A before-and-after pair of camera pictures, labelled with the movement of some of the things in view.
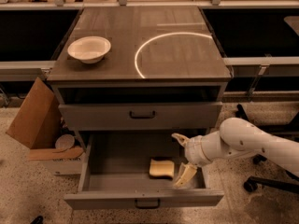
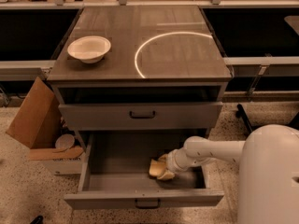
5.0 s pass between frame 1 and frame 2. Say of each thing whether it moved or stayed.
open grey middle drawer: stayed
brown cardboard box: stayed
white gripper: moved
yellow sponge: stayed
